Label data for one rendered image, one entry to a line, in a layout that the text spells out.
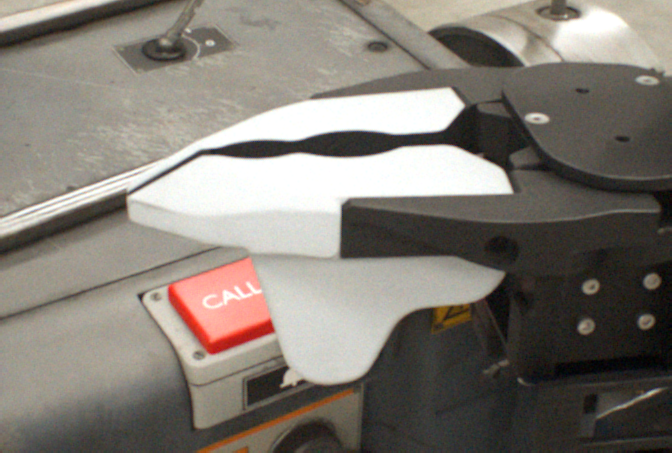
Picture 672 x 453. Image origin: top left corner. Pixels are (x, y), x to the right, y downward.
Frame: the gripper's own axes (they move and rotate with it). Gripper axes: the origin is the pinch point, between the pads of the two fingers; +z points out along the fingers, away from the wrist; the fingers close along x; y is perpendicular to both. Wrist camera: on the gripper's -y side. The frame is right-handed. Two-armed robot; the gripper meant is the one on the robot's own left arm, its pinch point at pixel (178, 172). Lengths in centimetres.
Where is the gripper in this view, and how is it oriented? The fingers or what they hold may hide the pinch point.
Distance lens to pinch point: 31.0
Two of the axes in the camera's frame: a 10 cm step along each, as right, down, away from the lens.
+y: -0.1, 8.8, 4.7
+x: -1.5, -4.7, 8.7
